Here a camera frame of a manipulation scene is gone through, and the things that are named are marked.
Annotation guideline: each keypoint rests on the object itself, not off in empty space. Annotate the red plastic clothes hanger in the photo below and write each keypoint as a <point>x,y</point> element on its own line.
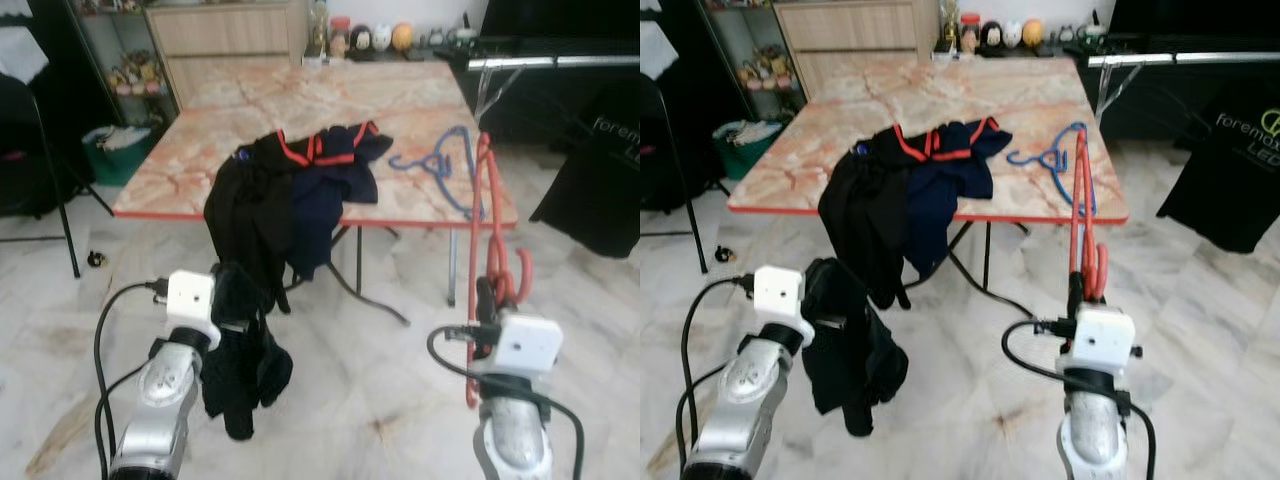
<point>1080,200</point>
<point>484,200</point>

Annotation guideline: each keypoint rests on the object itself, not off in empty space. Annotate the black printed t-shirt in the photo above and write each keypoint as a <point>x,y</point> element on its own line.
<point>1225,170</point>
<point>590,180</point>

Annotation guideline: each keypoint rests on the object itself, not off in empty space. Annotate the navy garment with red trim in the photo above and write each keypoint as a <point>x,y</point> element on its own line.
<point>335,170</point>
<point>950,170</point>

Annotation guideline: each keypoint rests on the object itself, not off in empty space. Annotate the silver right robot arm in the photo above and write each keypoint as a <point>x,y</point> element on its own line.
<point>1095,430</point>
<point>515,440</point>

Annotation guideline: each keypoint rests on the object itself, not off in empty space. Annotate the blue clothes hanger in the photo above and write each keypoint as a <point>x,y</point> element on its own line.
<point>1018,158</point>
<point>400,163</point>

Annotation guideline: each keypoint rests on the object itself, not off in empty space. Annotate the black TV console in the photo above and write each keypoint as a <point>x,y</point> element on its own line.
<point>1140,100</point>
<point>540,100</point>

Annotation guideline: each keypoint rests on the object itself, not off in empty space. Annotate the small black floor object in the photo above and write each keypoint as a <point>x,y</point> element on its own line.
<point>726,254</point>
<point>96,259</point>

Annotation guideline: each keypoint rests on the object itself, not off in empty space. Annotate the orange round plush toy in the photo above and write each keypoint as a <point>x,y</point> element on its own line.
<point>402,37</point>
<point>1033,32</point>

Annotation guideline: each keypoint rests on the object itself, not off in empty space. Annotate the white round plush toy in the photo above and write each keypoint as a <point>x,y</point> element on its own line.
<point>382,38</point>
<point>1012,33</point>

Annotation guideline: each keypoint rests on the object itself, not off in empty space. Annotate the black round plush toy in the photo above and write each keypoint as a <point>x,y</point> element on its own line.
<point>361,40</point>
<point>991,35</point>

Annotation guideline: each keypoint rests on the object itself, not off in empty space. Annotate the marble-pattern folding table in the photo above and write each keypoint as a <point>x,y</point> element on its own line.
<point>870,100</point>
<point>250,100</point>

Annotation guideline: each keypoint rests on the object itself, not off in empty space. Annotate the blue trophy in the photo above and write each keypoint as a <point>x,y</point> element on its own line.
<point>948,22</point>
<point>318,25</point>

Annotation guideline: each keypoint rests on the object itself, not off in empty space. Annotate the white cloth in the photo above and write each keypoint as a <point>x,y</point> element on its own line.
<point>650,50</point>

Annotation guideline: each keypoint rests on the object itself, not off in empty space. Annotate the green laundry basket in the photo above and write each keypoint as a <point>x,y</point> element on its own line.
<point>750,150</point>
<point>120,155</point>

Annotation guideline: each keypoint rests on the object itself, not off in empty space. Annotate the light wooden cabinet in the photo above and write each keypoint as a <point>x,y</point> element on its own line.
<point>860,35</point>
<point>230,40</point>

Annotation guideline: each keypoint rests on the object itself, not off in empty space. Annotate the glass display shelf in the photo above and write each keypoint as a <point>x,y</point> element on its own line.
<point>755,60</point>
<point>125,60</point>

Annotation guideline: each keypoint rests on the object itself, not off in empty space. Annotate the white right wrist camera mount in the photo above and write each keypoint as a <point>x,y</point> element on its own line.
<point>525,345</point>
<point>1100,340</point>

